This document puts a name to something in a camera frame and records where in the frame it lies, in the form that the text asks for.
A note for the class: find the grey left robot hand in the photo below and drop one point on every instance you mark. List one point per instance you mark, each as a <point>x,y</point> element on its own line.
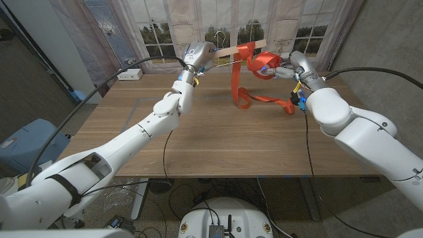
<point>200,56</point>

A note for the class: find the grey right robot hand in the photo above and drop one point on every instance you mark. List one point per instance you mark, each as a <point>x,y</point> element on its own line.
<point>305,71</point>

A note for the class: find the wooden hanger with metal clips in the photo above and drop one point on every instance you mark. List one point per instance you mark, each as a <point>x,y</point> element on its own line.
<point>228,51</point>

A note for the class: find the orange ribbon roll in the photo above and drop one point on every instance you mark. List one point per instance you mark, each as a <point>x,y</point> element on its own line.
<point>236,86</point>

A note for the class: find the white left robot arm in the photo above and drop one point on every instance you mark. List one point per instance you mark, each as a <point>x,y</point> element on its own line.
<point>115,145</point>

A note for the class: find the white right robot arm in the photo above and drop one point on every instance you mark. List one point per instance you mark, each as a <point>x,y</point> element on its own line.
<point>370,145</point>

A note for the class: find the printed window backdrop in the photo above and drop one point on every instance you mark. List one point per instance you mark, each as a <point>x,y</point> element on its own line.
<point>198,20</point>

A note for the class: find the white power strip box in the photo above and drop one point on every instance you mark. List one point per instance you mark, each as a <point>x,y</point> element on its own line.
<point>132,75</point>

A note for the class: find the grey table leg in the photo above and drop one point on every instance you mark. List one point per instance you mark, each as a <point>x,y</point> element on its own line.
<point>310,198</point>

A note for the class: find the black floor fan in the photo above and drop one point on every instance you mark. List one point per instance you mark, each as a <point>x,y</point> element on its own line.
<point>160,185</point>

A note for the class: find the white table leg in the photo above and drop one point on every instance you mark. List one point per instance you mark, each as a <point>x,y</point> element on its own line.
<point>138,198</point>

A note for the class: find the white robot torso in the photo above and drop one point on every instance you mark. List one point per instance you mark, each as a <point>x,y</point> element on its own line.
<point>224,211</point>

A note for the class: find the clear plastic wrap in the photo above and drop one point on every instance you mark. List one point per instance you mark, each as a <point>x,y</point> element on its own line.
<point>115,198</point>

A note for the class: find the small black floor device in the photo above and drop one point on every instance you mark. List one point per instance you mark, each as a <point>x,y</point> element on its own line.
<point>120,224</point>

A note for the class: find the blue plastic container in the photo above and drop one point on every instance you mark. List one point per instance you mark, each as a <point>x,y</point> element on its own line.
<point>23,145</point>

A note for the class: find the yellow and black foot pedal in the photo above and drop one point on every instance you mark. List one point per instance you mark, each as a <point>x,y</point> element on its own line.
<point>24,180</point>

